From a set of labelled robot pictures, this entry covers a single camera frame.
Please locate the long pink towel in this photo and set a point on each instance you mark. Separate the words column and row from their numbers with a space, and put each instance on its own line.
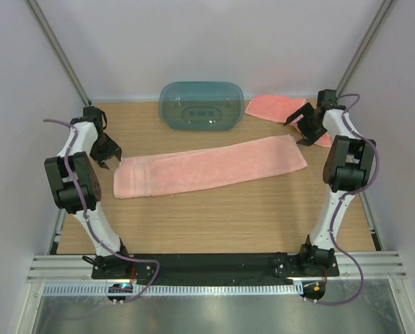
column 195, row 170

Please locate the slotted white cable duct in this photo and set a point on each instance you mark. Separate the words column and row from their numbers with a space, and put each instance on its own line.
column 123, row 290

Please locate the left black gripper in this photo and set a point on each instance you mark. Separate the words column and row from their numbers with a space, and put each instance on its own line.
column 113, row 150

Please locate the left aluminium frame post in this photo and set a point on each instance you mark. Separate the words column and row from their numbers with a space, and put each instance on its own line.
column 60, row 54

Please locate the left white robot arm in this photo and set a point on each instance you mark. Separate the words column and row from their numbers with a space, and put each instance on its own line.
column 76, row 189

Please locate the aluminium frame post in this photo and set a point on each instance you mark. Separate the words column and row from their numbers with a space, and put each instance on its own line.
column 60, row 54
column 374, row 27

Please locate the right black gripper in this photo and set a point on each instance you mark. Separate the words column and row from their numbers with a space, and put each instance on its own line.
column 308, row 137

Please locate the teal translucent plastic bin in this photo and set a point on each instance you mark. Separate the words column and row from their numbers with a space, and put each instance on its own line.
column 201, row 105

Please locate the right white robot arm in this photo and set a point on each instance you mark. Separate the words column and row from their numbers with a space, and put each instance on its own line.
column 351, row 167

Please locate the right aluminium frame post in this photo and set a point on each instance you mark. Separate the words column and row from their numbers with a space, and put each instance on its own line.
column 374, row 27

